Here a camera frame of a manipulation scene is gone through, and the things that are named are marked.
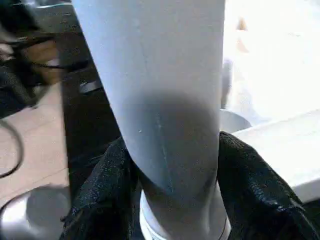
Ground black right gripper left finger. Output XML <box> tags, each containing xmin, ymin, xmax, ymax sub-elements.
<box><xmin>59</xmin><ymin>136</ymin><xmax>142</xmax><ymax>240</ymax></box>

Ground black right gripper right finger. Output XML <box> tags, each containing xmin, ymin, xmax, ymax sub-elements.
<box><xmin>216</xmin><ymin>131</ymin><xmax>320</xmax><ymax>240</ymax></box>

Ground white plastic table top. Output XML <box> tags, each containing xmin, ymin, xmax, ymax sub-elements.
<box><xmin>219</xmin><ymin>0</ymin><xmax>320</xmax><ymax>205</ymax></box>

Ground white plastic table leg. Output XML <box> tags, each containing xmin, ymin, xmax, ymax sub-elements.
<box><xmin>71</xmin><ymin>0</ymin><xmax>232</xmax><ymax>240</ymax></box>

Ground thin black floor cables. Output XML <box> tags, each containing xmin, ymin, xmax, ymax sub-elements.
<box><xmin>0</xmin><ymin>117</ymin><xmax>26</xmax><ymax>180</ymax></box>

